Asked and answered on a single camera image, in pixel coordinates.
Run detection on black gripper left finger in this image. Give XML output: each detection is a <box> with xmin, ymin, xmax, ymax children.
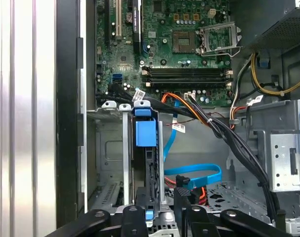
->
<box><xmin>44</xmin><ymin>204</ymin><xmax>150</xmax><ymax>237</ymax></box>

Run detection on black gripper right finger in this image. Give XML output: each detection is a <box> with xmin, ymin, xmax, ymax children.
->
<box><xmin>173</xmin><ymin>187</ymin><xmax>298</xmax><ymax>237</ymax></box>

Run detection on hard disk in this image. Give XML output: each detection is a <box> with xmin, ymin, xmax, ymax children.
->
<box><xmin>131</xmin><ymin>100</ymin><xmax>160</xmax><ymax>228</ymax></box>

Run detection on grey metal disk bay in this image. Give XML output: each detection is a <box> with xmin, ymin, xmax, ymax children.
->
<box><xmin>86</xmin><ymin>99</ymin><xmax>180</xmax><ymax>237</ymax></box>

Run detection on grey metal drive cage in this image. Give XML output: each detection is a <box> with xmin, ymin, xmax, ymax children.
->
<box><xmin>248</xmin><ymin>99</ymin><xmax>300</xmax><ymax>237</ymax></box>

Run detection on black RAM slot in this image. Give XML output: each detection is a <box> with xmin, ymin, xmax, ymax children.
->
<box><xmin>141</xmin><ymin>77</ymin><xmax>234</xmax><ymax>83</ymax></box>
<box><xmin>141</xmin><ymin>81</ymin><xmax>234</xmax><ymax>89</ymax></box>
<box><xmin>141</xmin><ymin>66</ymin><xmax>234</xmax><ymax>73</ymax></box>
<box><xmin>141</xmin><ymin>71</ymin><xmax>234</xmax><ymax>78</ymax></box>

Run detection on black open PC case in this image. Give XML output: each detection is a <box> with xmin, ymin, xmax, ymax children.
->
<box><xmin>54</xmin><ymin>0</ymin><xmax>300</xmax><ymax>237</ymax></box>

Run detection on blue board port block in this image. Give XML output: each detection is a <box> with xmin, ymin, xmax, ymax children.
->
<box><xmin>111</xmin><ymin>73</ymin><xmax>124</xmax><ymax>84</ymax></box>

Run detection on CPU socket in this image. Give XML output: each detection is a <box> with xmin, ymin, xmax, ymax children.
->
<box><xmin>171</xmin><ymin>30</ymin><xmax>197</xmax><ymax>54</ymax></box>

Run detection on metal socket cover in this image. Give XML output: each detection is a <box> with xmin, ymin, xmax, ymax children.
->
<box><xmin>199</xmin><ymin>21</ymin><xmax>242</xmax><ymax>57</ymax></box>

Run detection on green motherboard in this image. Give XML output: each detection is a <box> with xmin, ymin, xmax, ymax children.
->
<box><xmin>94</xmin><ymin>0</ymin><xmax>234</xmax><ymax>107</ymax></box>

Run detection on black expansion slot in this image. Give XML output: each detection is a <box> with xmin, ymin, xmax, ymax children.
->
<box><xmin>104</xmin><ymin>0</ymin><xmax>111</xmax><ymax>49</ymax></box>

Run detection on white expansion slot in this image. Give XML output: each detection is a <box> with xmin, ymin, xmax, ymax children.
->
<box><xmin>116</xmin><ymin>0</ymin><xmax>123</xmax><ymax>41</ymax></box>

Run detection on grey power supply unit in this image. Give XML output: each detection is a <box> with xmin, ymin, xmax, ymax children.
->
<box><xmin>243</xmin><ymin>0</ymin><xmax>300</xmax><ymax>51</ymax></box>

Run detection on red orange disk power wire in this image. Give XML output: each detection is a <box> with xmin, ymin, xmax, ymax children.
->
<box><xmin>164</xmin><ymin>176</ymin><xmax>208</xmax><ymax>206</ymax></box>

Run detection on blue data wire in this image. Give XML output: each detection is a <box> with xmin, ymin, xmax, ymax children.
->
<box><xmin>163</xmin><ymin>98</ymin><xmax>222</xmax><ymax>191</ymax></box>

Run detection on black cable bundle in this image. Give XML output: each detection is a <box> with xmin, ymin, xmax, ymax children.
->
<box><xmin>96</xmin><ymin>83</ymin><xmax>286</xmax><ymax>223</ymax></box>

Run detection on red orange wire bundle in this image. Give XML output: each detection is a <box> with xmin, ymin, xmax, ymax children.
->
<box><xmin>229</xmin><ymin>105</ymin><xmax>247</xmax><ymax>129</ymax></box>

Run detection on orange data wire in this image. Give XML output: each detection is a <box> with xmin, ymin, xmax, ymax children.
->
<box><xmin>161</xmin><ymin>92</ymin><xmax>210</xmax><ymax>127</ymax></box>

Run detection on yellow power wires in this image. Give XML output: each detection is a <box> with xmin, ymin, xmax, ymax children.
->
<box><xmin>250</xmin><ymin>52</ymin><xmax>300</xmax><ymax>98</ymax></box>

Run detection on locking lever wire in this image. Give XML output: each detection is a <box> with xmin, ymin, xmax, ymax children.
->
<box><xmin>201</xmin><ymin>46</ymin><xmax>242</xmax><ymax>58</ymax></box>

